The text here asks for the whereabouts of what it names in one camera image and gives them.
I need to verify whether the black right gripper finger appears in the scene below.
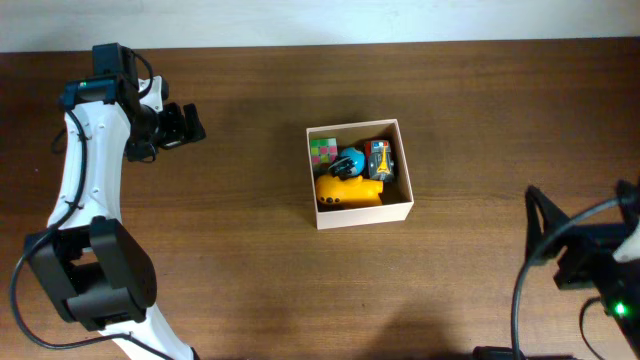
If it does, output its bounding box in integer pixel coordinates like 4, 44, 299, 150
525, 185, 569, 260
615, 180, 639, 230

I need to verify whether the pastel rubik's cube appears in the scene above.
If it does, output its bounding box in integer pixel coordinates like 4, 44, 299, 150
309, 138, 338, 166

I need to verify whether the yellow rubber animal toy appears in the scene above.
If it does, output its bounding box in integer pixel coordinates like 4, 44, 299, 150
315, 174, 384, 208

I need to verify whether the blue white ball toy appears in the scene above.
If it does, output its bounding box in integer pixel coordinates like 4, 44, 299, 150
340, 147, 366, 176

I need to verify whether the red grey toy truck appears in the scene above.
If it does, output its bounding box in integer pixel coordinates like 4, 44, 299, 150
364, 139, 395, 183

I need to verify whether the black round cap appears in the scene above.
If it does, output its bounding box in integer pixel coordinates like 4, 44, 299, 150
328, 156, 357, 180

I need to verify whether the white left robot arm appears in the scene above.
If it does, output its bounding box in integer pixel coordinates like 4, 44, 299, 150
16, 43, 206, 359

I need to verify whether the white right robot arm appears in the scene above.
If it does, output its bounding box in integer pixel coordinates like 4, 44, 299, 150
511, 180, 639, 355

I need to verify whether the beige cardboard box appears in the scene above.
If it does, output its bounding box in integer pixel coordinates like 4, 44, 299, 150
306, 119, 414, 230

